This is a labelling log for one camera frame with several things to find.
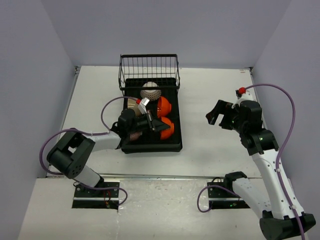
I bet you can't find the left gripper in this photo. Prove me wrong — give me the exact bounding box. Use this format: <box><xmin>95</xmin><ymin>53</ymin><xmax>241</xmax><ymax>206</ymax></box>
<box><xmin>127</xmin><ymin>109</ymin><xmax>170</xmax><ymax>134</ymax></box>

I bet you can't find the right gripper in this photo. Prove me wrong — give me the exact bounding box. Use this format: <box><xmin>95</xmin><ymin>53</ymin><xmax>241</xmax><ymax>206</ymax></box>
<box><xmin>206</xmin><ymin>99</ymin><xmax>247</xmax><ymax>134</ymax></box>

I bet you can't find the orange plastic bowl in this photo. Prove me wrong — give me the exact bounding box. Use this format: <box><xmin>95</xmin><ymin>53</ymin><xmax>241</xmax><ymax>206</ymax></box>
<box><xmin>160</xmin><ymin>117</ymin><xmax>175</xmax><ymax>140</ymax></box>
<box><xmin>156</xmin><ymin>96</ymin><xmax>172</xmax><ymax>118</ymax></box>

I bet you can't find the pink floral ceramic bowl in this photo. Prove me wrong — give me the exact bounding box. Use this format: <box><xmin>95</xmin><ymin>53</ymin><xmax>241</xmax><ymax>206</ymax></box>
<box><xmin>129</xmin><ymin>132</ymin><xmax>142</xmax><ymax>142</ymax></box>

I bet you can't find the beige ceramic bowl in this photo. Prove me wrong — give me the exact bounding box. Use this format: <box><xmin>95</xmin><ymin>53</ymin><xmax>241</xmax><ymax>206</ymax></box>
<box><xmin>127</xmin><ymin>98</ymin><xmax>142</xmax><ymax>117</ymax></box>

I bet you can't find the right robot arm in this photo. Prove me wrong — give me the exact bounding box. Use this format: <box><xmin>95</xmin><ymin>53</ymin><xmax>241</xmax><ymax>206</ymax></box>
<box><xmin>205</xmin><ymin>100</ymin><xmax>316</xmax><ymax>240</ymax></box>

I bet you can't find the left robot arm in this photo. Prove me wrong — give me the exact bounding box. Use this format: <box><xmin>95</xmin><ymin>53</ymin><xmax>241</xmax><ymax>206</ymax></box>
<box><xmin>46</xmin><ymin>109</ymin><xmax>175</xmax><ymax>197</ymax></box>

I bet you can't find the black dish rack tray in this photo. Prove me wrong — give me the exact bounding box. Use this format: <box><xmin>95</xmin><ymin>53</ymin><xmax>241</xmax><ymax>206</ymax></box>
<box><xmin>121</xmin><ymin>87</ymin><xmax>183</xmax><ymax>154</ymax></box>

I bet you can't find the brown patterned white bowl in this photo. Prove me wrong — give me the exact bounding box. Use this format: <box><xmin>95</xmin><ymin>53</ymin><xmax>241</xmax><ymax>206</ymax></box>
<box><xmin>140</xmin><ymin>81</ymin><xmax>162</xmax><ymax>101</ymax></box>

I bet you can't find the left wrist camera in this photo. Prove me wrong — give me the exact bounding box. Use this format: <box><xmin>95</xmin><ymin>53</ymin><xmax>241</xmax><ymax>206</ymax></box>
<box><xmin>136</xmin><ymin>97</ymin><xmax>150</xmax><ymax>115</ymax></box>

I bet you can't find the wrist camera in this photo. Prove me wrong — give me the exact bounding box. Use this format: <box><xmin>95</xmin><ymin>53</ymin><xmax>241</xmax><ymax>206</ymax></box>
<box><xmin>235</xmin><ymin>87</ymin><xmax>255</xmax><ymax>105</ymax></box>
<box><xmin>136</xmin><ymin>97</ymin><xmax>150</xmax><ymax>115</ymax></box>

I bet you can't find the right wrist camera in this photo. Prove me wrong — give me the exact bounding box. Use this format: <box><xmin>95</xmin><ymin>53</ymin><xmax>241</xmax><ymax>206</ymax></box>
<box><xmin>235</xmin><ymin>87</ymin><xmax>255</xmax><ymax>105</ymax></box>

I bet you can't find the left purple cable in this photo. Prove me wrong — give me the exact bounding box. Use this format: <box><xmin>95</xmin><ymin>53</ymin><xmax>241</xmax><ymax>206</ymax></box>
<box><xmin>40</xmin><ymin>96</ymin><xmax>141</xmax><ymax>176</ymax></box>

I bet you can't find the purple cable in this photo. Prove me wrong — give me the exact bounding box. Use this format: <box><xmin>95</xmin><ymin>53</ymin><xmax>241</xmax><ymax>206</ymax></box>
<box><xmin>244</xmin><ymin>83</ymin><xmax>307</xmax><ymax>240</ymax></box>
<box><xmin>40</xmin><ymin>96</ymin><xmax>141</xmax><ymax>176</ymax></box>

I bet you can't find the black wire basket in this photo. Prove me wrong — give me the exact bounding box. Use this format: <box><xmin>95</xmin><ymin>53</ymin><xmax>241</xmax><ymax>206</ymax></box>
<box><xmin>118</xmin><ymin>53</ymin><xmax>181</xmax><ymax>91</ymax></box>

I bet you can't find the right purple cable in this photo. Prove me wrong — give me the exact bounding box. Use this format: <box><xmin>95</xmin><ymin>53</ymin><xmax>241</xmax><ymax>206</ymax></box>
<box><xmin>244</xmin><ymin>83</ymin><xmax>307</xmax><ymax>240</ymax></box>

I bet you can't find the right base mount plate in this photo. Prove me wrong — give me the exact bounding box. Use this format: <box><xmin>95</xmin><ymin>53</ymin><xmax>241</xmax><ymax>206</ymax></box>
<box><xmin>207</xmin><ymin>177</ymin><xmax>250</xmax><ymax>210</ymax></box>

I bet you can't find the base mount plate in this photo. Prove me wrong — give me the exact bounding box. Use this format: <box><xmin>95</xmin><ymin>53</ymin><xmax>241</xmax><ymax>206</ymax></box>
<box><xmin>207</xmin><ymin>177</ymin><xmax>250</xmax><ymax>210</ymax></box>
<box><xmin>72</xmin><ymin>182</ymin><xmax>119</xmax><ymax>210</ymax></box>

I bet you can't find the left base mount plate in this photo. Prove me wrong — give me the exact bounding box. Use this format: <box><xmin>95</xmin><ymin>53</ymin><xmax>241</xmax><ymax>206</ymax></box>
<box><xmin>72</xmin><ymin>182</ymin><xmax>119</xmax><ymax>210</ymax></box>

